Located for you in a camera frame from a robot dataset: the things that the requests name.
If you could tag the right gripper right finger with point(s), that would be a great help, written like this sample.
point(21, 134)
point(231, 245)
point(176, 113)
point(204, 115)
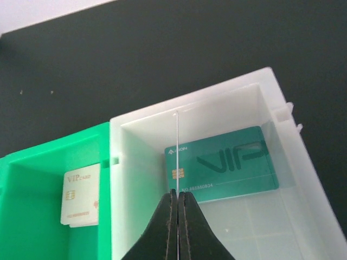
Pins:
point(196, 238)

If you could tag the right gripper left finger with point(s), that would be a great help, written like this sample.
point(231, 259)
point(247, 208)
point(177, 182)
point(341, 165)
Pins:
point(159, 239)

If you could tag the teal VIP card stack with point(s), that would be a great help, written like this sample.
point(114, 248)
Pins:
point(228, 165)

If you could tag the white VIP card stack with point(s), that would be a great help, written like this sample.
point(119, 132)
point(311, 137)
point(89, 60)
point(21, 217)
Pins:
point(80, 197)

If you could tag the middle green bin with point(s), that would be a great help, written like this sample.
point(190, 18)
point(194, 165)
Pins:
point(31, 198)

